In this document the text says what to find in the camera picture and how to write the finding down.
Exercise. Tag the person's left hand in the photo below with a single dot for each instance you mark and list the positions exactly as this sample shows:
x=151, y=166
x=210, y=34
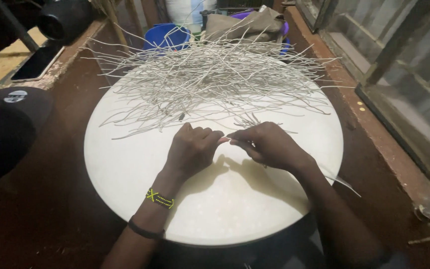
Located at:
x=190, y=151

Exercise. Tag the person's right hand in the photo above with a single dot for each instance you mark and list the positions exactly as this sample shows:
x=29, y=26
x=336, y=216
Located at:
x=273, y=147

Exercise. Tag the person's left fingers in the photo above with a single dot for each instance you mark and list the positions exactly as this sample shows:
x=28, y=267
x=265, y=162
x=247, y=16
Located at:
x=209, y=135

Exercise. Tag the person's right fingers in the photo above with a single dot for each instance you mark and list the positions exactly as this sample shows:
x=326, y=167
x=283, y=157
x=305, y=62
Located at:
x=243, y=139

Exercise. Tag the round white table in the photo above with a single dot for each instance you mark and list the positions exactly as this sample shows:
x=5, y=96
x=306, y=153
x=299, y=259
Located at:
x=215, y=157

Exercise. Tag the pile of pale thin stalks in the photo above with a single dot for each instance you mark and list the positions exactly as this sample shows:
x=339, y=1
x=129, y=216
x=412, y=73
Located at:
x=207, y=80

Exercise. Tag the blue plastic basin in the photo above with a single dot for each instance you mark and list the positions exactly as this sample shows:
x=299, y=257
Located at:
x=166, y=37

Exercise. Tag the grey folded cloth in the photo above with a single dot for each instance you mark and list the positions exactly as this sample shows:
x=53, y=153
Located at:
x=246, y=26

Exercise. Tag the purple plastic basin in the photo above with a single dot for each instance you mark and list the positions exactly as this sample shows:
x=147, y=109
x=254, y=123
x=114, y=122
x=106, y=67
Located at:
x=284, y=33

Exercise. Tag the black wrist band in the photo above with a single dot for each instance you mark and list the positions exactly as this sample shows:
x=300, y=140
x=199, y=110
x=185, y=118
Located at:
x=144, y=231

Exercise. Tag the white sack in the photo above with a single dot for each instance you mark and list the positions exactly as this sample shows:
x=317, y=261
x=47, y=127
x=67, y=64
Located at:
x=189, y=11

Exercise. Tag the metal framed glass window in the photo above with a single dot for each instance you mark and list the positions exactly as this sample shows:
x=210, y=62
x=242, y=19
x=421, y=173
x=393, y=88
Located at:
x=398, y=63

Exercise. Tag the black smartphone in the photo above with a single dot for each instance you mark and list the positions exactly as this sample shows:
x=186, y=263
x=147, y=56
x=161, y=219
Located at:
x=37, y=62

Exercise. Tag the black round pot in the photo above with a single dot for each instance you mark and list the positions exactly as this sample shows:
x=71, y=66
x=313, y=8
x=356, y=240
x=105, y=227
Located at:
x=64, y=18

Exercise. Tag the black cap with sticker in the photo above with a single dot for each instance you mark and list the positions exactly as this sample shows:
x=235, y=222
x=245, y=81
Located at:
x=6, y=130

